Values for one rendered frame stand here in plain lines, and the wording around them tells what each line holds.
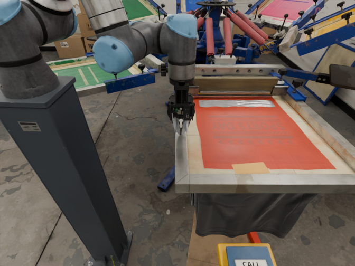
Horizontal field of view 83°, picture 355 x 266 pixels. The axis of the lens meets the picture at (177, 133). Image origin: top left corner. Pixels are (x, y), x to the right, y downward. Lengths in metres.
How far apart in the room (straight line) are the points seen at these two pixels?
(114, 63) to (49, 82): 0.31
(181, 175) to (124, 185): 1.37
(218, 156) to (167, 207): 1.10
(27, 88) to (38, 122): 0.10
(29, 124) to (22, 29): 0.26
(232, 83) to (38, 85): 0.79
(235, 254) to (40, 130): 0.65
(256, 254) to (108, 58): 0.54
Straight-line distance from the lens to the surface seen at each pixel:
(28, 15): 0.72
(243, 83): 1.06
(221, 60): 1.29
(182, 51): 0.53
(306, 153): 0.81
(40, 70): 0.71
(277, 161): 0.72
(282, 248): 1.74
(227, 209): 0.85
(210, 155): 0.68
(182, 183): 0.54
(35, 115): 0.72
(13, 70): 0.71
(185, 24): 0.52
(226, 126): 0.83
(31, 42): 0.71
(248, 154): 0.71
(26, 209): 2.10
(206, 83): 1.01
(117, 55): 0.44
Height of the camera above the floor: 1.48
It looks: 39 degrees down
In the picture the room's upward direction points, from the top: straight up
